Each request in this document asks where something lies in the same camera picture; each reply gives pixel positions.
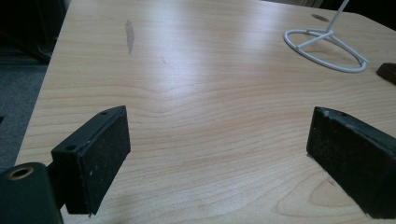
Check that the dark brown object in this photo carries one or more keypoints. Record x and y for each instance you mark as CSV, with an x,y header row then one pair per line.
x,y
387,72

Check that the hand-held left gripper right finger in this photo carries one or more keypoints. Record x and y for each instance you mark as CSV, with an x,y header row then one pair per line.
x,y
351,158

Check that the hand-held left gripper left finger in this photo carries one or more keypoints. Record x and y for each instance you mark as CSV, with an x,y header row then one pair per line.
x,y
93,161

